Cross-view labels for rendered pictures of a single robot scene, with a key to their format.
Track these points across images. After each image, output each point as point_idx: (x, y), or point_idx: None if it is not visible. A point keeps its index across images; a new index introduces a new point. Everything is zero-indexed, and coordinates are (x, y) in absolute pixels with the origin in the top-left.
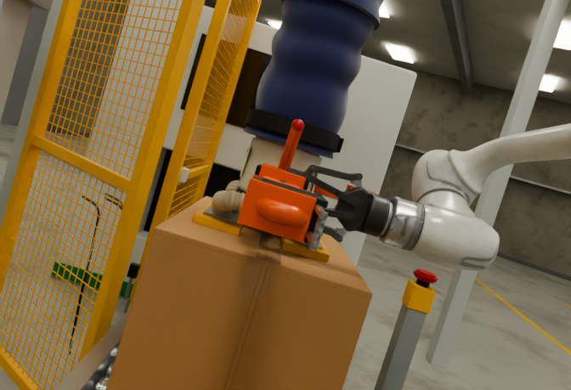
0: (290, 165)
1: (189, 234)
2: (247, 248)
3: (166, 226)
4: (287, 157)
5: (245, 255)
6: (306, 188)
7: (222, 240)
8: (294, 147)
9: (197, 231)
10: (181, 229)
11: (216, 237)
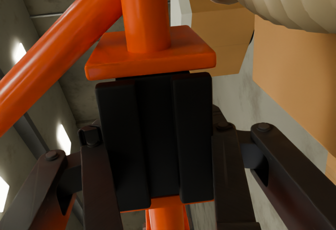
0: (70, 48)
1: (271, 74)
2: (333, 87)
3: (256, 59)
4: (57, 79)
5: (325, 148)
6: (143, 207)
7: (299, 68)
8: (21, 111)
9: (276, 37)
10: (265, 57)
11: (294, 48)
